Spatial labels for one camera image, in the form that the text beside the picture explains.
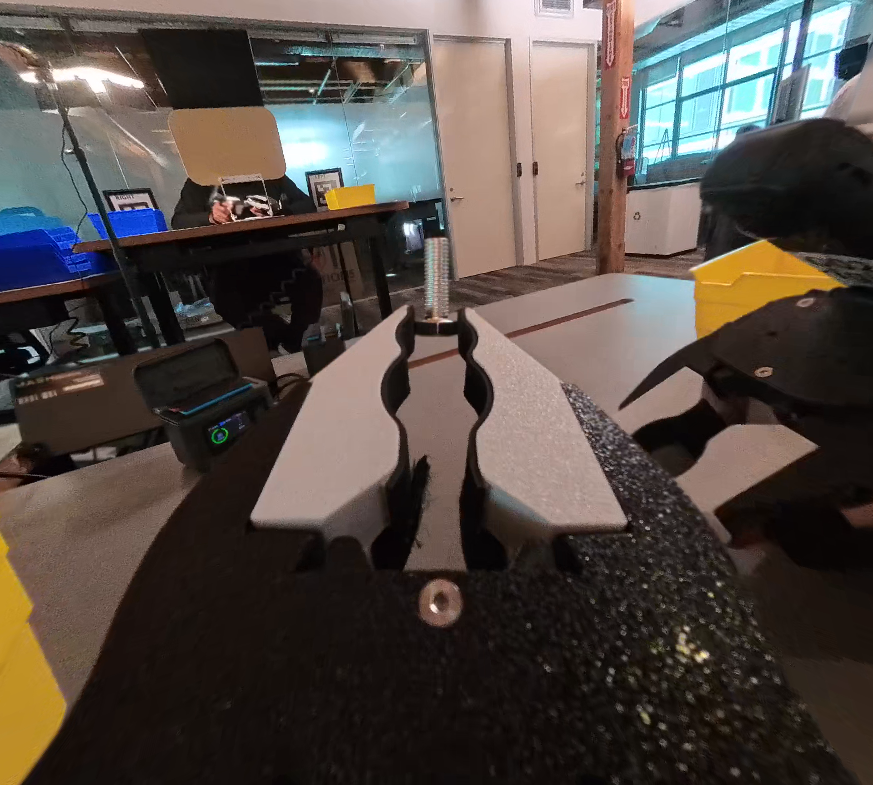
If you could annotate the framed black-and-white tag sign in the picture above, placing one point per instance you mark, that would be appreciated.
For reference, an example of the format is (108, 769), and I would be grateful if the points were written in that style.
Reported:
(320, 184)
(129, 202)

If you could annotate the black case with display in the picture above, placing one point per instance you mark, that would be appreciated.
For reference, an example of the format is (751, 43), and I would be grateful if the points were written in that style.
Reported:
(198, 382)

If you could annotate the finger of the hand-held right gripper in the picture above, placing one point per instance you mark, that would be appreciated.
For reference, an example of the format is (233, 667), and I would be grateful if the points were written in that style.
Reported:
(750, 464)

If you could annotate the small yellow bin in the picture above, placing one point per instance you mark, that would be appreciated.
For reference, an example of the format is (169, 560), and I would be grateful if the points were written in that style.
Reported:
(351, 198)

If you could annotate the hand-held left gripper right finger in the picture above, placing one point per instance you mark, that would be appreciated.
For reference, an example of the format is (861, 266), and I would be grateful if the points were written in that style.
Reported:
(539, 444)

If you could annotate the wooden post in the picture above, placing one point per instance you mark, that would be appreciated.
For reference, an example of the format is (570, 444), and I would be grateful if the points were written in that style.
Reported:
(614, 219)

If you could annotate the beige door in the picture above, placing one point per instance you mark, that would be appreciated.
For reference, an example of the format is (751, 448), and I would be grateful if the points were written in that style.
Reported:
(559, 150)
(477, 150)

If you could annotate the small black box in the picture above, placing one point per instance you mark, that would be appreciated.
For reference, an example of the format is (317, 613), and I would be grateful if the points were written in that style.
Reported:
(324, 354)

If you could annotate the red fire extinguisher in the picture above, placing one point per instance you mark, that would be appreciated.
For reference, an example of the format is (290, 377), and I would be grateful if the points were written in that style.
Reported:
(626, 157)

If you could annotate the yellow plastic bin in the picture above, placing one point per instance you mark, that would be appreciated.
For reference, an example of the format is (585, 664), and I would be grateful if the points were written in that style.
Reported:
(20, 662)
(750, 300)

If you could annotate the silver hex bolt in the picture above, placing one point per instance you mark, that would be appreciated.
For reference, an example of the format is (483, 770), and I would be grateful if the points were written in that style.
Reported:
(435, 280)

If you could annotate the stack of blue bins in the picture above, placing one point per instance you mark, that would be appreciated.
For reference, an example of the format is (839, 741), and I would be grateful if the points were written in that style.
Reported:
(41, 260)

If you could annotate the red arrow sign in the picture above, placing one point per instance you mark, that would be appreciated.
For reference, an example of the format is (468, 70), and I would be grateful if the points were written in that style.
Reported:
(610, 34)
(625, 96)

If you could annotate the black light stand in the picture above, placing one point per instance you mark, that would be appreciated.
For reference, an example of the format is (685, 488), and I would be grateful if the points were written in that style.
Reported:
(87, 174)

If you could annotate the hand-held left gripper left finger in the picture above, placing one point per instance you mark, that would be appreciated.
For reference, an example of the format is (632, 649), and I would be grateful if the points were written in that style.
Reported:
(327, 430)

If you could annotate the blue plastic bin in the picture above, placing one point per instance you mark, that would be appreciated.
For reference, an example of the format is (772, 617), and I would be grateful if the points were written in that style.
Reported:
(133, 224)

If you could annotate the black wall panel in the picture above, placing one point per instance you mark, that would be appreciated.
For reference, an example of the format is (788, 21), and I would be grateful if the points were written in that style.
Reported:
(204, 68)

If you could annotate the wooden desk with black legs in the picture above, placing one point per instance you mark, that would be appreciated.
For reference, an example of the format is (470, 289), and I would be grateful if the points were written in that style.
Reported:
(41, 292)
(273, 224)

